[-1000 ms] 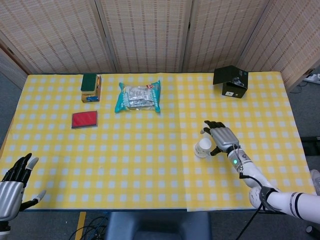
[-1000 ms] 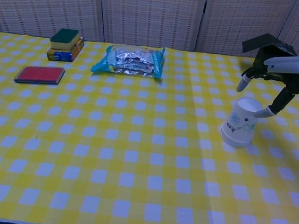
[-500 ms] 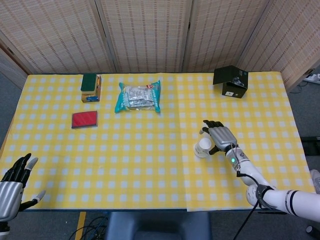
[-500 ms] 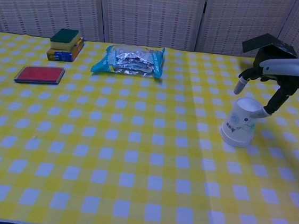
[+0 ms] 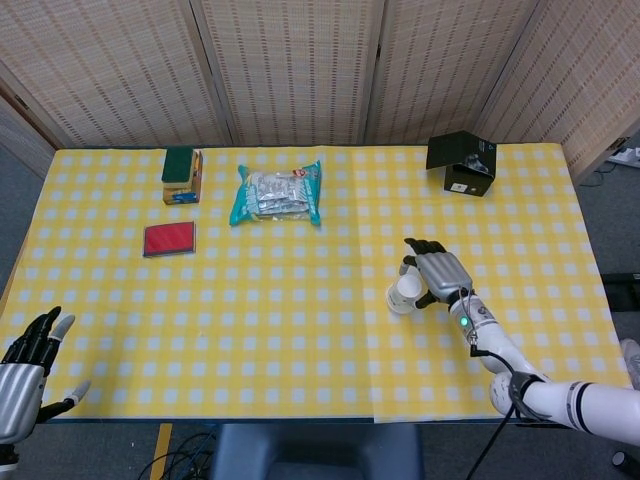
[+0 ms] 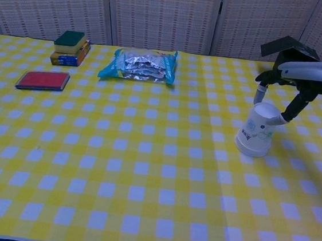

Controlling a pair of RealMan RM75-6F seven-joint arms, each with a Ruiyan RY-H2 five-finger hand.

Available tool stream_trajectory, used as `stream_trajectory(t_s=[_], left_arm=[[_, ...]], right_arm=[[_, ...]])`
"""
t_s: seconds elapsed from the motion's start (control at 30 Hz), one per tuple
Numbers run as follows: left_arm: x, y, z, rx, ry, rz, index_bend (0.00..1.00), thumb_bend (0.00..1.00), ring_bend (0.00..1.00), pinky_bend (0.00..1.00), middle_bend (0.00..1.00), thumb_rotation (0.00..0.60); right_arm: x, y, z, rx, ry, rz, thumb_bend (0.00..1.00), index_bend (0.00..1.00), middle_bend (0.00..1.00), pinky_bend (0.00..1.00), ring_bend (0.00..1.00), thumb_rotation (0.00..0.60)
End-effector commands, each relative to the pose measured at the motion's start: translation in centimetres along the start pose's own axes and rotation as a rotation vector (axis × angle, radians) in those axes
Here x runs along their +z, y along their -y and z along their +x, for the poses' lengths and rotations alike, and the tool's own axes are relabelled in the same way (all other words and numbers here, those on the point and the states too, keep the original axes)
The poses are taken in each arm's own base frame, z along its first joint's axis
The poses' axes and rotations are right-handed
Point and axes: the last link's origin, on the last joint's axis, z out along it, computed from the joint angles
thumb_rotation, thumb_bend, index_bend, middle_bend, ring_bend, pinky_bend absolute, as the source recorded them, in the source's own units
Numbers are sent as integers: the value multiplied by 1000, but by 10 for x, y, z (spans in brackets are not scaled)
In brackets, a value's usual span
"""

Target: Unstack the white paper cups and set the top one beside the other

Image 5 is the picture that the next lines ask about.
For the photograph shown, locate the white power strip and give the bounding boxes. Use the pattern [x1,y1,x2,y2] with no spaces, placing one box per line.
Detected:
[610,144,640,167]

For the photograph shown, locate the black floor cables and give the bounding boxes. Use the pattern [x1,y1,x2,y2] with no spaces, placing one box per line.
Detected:
[138,432,219,480]

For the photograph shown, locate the black stand base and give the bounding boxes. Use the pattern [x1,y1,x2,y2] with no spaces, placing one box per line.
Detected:
[602,272,640,312]

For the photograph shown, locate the beige woven folding screen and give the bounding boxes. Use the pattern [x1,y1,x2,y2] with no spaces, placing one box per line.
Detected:
[0,0,640,182]

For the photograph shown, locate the green yellow sponge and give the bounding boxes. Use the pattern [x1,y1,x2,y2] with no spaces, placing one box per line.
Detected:
[161,147,197,191]

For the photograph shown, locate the yellow floor tape strip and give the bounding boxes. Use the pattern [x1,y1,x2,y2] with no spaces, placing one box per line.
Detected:
[148,423,174,480]

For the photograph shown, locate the yellow white checked tablecloth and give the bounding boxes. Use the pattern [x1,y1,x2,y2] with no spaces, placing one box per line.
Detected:
[0,143,629,425]

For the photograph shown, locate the blue bag of foil packets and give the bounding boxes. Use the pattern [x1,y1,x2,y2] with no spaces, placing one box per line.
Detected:
[228,159,323,228]

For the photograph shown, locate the dark blue chair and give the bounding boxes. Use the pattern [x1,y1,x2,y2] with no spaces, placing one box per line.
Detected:
[209,423,425,480]

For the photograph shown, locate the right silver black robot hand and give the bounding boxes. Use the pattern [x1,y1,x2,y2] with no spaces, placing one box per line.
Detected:
[398,237,476,310]

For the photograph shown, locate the black open cardboard box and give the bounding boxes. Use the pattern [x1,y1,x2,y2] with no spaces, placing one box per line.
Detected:
[425,130,498,199]

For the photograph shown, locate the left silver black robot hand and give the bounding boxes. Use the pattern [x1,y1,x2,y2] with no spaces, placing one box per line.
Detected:
[0,306,93,446]

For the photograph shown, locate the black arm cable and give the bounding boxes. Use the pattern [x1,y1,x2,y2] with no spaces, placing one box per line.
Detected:
[457,287,532,480]

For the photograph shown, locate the red ink pad blue case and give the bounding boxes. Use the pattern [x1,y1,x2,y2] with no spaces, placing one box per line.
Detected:
[142,221,198,259]

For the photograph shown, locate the grey white shoe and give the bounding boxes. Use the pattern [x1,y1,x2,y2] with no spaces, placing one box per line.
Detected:
[619,338,640,392]

